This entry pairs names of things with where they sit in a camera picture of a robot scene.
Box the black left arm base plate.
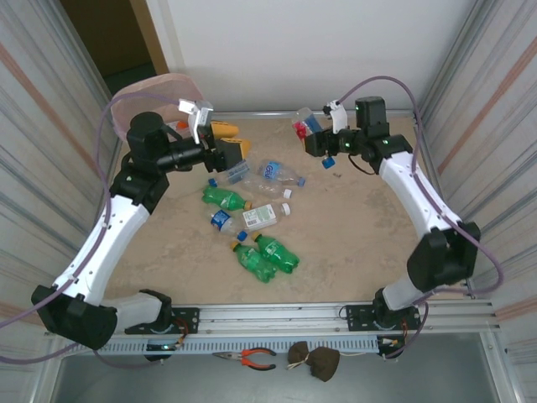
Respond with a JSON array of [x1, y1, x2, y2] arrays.
[[124, 307, 201, 336]]

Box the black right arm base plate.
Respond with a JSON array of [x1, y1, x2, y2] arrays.
[[340, 302, 381, 332]]

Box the clear bottle navy label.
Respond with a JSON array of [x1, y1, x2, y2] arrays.
[[207, 158, 253, 188]]

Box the crushed clear bottle white cap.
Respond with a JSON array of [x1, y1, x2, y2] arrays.
[[242, 174, 294, 201]]

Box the aluminium mounting rail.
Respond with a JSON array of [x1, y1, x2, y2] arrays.
[[44, 300, 503, 339]]

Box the brown wooden door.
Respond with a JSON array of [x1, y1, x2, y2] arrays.
[[128, 0, 170, 76]]

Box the pink bin liner bag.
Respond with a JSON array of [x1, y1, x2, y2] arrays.
[[109, 73, 206, 142]]

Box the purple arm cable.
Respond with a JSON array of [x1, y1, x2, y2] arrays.
[[0, 92, 182, 371], [338, 75, 504, 360]]

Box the orange handled pliers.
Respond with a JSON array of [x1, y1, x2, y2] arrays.
[[211, 347, 278, 371]]

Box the blue label water bottle blue cap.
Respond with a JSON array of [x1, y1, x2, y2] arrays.
[[208, 208, 248, 243]]

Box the brown cloth bundle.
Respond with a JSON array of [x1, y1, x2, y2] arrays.
[[287, 340, 341, 383]]

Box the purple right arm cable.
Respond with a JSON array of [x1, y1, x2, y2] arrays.
[[338, 75, 504, 360]]

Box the clear bottle red blue label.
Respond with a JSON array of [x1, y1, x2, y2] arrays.
[[292, 107, 337, 170]]

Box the green soda bottle yellow cap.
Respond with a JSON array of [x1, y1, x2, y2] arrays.
[[251, 232, 301, 275], [229, 241, 279, 285], [201, 184, 254, 211]]

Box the beige plastic waste bin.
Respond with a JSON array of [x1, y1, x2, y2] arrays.
[[109, 73, 206, 142]]

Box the clear bottle light blue label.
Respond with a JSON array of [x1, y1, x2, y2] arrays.
[[257, 159, 307, 188]]

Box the white slotted cable duct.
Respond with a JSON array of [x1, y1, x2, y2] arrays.
[[100, 335, 381, 356]]

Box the white green label bottle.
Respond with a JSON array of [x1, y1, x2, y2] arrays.
[[242, 203, 293, 232]]

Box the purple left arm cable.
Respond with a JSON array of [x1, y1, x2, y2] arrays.
[[0, 92, 182, 371]]

